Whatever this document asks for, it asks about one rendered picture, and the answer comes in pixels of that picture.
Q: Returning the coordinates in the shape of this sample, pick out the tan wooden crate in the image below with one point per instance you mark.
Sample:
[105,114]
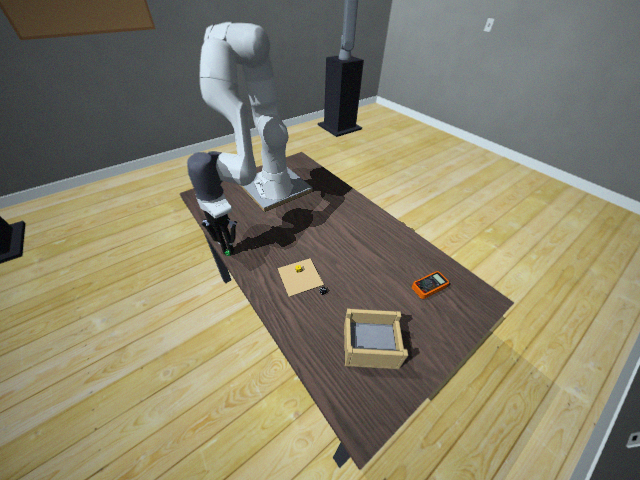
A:
[374,340]

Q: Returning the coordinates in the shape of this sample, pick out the tan flat mat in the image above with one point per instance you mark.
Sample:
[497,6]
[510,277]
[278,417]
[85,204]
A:
[298,282]

